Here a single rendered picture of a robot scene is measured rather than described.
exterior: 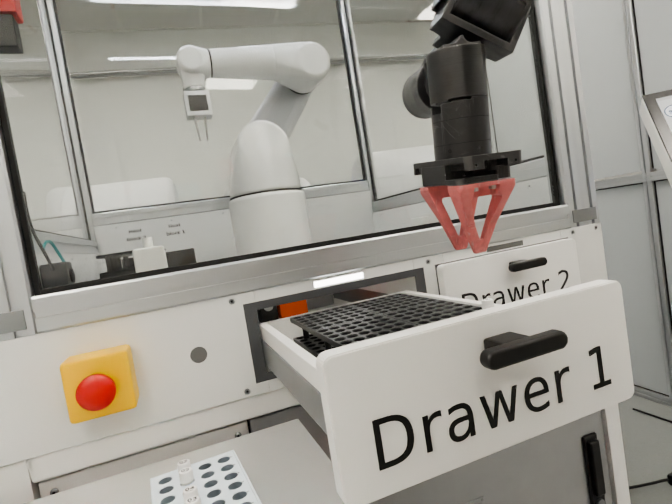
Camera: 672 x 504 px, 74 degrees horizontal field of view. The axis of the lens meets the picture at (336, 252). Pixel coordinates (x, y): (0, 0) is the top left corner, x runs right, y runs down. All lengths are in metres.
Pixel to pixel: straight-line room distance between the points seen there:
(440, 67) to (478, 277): 0.40
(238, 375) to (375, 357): 0.35
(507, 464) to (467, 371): 0.57
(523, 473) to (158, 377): 0.66
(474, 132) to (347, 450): 0.31
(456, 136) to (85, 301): 0.47
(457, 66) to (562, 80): 0.53
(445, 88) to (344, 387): 0.30
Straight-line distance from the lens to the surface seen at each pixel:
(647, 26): 2.39
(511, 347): 0.34
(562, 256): 0.90
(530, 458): 0.96
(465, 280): 0.76
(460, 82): 0.47
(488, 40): 0.50
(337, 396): 0.32
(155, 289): 0.62
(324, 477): 0.52
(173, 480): 0.51
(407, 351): 0.34
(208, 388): 0.65
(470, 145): 0.46
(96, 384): 0.57
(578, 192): 0.96
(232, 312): 0.63
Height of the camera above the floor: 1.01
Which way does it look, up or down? 3 degrees down
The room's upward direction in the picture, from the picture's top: 9 degrees counter-clockwise
